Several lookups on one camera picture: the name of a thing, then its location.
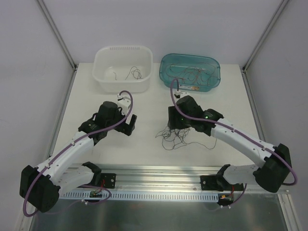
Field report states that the black wire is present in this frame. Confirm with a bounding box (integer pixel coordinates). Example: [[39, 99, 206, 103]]
[[113, 66, 143, 81], [155, 127, 217, 151]]

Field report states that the brown wire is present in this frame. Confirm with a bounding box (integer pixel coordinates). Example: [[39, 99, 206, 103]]
[[162, 61, 221, 88]]

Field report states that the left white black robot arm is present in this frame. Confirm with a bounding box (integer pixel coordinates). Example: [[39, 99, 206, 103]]
[[19, 98, 137, 217]]

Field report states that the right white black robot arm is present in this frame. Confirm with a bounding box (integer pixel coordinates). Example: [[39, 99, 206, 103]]
[[168, 93, 294, 193]]

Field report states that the label sticker on bin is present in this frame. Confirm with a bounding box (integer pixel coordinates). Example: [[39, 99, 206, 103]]
[[179, 85, 200, 91]]

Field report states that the white plastic tub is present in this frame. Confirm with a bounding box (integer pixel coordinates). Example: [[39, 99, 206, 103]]
[[92, 45, 154, 93]]

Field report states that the teal transparent plastic bin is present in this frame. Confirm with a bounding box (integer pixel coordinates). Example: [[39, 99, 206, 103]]
[[159, 53, 221, 92]]

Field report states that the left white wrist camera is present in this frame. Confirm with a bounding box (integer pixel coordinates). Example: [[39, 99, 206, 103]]
[[116, 94, 131, 115]]

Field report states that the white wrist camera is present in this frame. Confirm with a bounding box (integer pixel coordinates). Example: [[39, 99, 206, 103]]
[[174, 90, 190, 100], [116, 94, 131, 115]]

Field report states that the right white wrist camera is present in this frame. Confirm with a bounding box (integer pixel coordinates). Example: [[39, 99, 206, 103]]
[[174, 90, 190, 100]]

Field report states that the aluminium mounting rail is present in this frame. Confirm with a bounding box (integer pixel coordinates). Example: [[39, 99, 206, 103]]
[[60, 163, 289, 194]]

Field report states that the left aluminium frame post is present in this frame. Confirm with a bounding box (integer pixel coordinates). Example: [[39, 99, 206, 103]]
[[35, 0, 77, 70]]

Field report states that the aluminium frame post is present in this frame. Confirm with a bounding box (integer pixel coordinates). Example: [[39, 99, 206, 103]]
[[35, 0, 77, 70], [243, 0, 291, 73]]

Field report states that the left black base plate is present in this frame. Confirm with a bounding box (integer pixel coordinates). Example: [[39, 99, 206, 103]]
[[99, 173, 116, 189]]

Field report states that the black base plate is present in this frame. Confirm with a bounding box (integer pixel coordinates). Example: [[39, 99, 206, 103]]
[[200, 175, 244, 192], [99, 173, 116, 189]]

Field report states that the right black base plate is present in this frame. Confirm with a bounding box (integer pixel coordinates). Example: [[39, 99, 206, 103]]
[[200, 175, 244, 192]]

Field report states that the white slotted cable duct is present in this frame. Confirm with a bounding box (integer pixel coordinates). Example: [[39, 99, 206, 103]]
[[60, 190, 218, 203]]

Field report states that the right aluminium frame post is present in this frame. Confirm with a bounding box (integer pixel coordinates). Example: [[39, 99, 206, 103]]
[[243, 0, 291, 73]]

